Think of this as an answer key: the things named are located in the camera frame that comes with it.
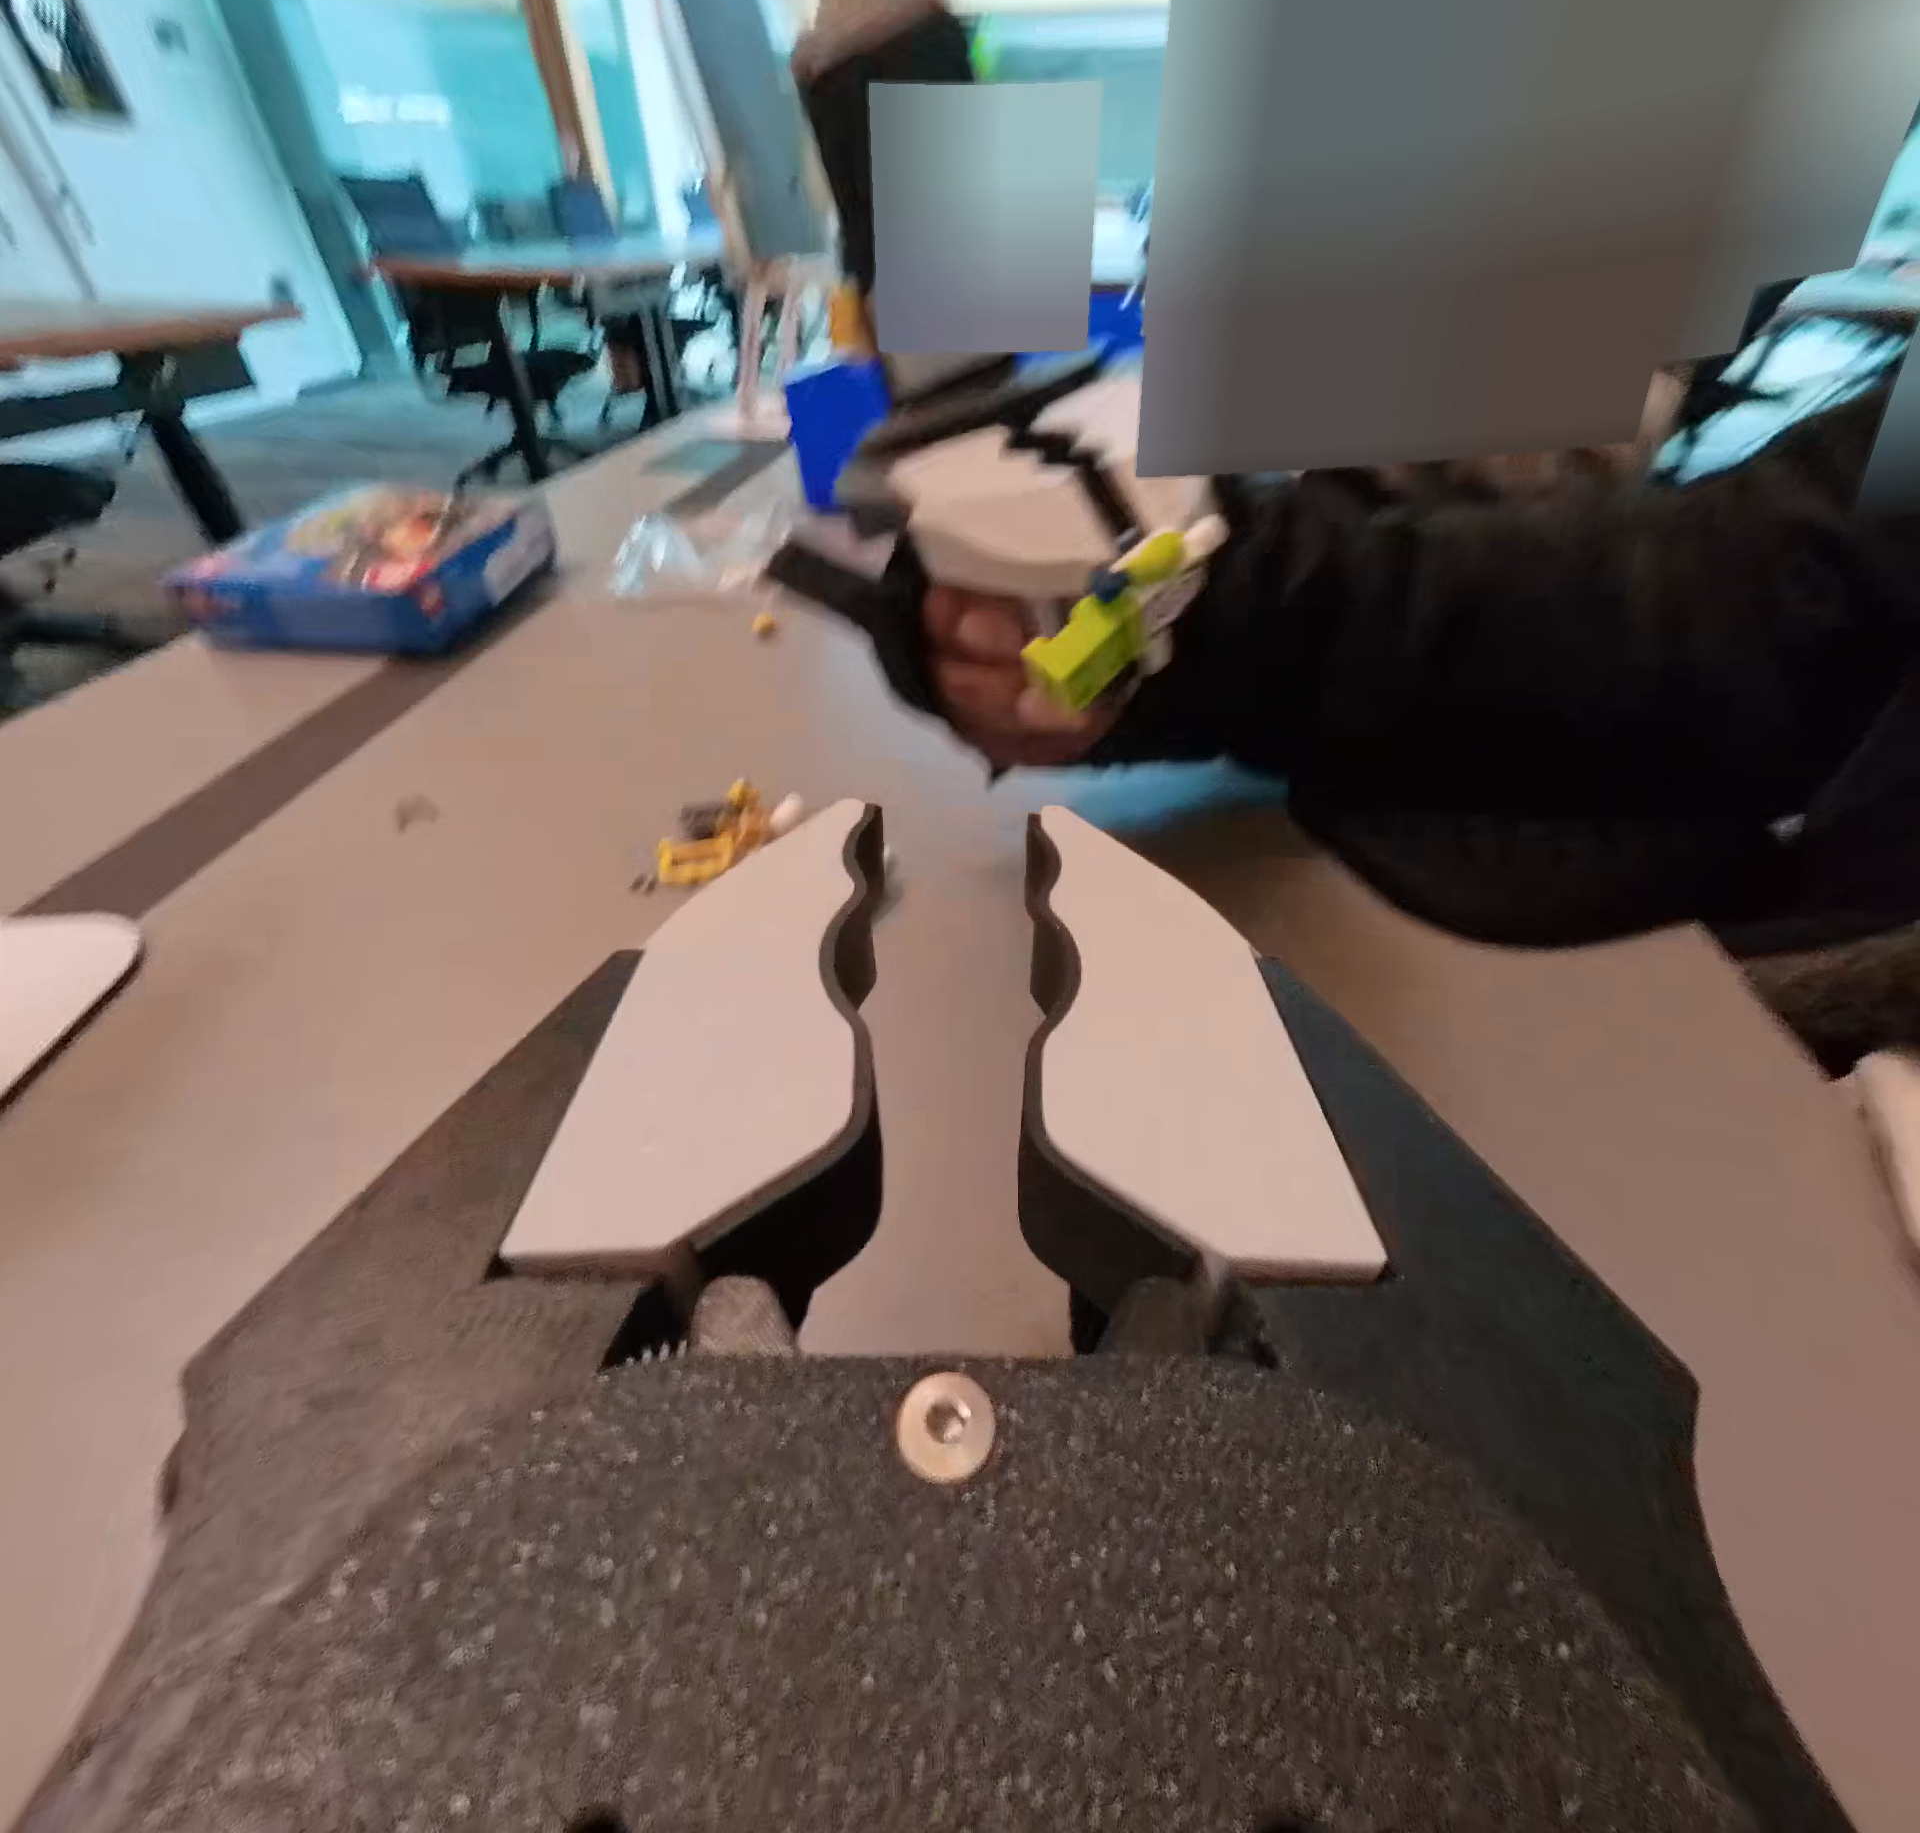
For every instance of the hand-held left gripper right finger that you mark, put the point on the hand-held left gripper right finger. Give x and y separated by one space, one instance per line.
1200 1114

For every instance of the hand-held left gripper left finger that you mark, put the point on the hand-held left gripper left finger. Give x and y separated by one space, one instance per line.
707 1114

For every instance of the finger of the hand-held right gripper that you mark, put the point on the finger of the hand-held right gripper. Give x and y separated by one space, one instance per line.
1037 530
976 420

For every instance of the white lime lego minifigure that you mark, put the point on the white lime lego minifigure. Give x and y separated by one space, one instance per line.
1087 643

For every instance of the yellow lego hand truck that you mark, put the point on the yellow lego hand truck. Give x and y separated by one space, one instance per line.
707 851

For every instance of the person's right forearm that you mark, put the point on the person's right forearm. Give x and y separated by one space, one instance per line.
1501 693

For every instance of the blue lego box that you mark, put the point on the blue lego box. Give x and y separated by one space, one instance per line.
361 575

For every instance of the person's right hand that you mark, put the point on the person's right hand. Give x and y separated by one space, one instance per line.
1006 680

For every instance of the clear plastic bag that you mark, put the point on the clear plastic bag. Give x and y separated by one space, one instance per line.
698 550

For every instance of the black office chair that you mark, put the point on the black office chair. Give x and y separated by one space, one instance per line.
450 276

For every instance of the person's pale printed shirt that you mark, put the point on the person's pale printed shirt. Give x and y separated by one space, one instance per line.
1891 1143

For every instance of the wooden desk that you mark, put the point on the wooden desk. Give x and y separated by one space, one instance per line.
122 335

